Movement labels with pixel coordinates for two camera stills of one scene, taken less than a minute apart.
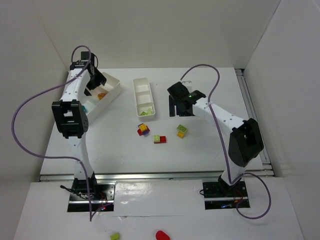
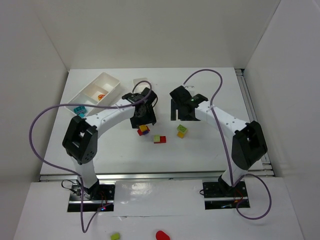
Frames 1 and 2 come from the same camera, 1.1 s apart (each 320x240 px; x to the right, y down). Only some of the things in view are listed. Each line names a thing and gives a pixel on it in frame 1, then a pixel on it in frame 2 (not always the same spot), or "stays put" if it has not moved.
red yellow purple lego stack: (143, 130) stays put
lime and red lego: (157, 139) stays put
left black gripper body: (97, 79) -> (143, 121)
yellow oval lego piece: (100, 95) stays put
